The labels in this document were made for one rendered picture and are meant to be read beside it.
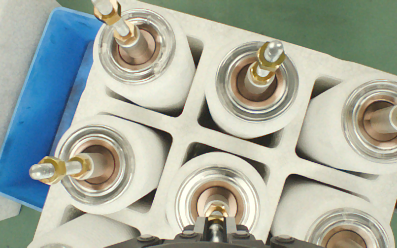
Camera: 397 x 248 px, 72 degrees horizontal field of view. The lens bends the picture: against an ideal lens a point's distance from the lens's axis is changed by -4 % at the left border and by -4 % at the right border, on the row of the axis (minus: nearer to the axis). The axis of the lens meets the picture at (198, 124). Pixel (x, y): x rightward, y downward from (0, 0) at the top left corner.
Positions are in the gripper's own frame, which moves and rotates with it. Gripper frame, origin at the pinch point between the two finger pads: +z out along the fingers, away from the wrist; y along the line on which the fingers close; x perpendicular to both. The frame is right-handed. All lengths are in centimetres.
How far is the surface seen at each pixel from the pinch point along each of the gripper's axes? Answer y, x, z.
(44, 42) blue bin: -26.0, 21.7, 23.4
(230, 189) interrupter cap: 1.2, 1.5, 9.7
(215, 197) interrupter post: -0.2, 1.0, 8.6
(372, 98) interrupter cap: 14.1, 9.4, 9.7
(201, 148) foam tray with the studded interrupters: -2.5, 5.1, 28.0
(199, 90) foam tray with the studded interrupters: -1.8, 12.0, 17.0
